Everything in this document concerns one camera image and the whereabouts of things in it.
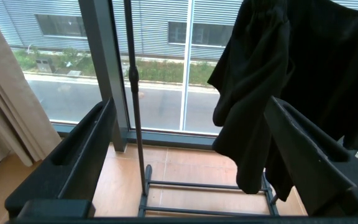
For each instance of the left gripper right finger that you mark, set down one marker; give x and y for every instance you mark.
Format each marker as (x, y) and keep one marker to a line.
(322, 183)

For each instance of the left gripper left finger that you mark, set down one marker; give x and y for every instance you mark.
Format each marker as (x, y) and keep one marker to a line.
(73, 174)

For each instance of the black garment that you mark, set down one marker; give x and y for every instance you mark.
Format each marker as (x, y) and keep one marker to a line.
(337, 62)

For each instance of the black clothes rack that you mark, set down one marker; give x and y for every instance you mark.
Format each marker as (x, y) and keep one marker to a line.
(134, 77)

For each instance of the beige curtain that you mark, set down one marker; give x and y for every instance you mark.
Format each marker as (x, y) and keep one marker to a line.
(5, 93)

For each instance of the window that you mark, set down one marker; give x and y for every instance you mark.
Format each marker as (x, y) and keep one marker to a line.
(104, 46)

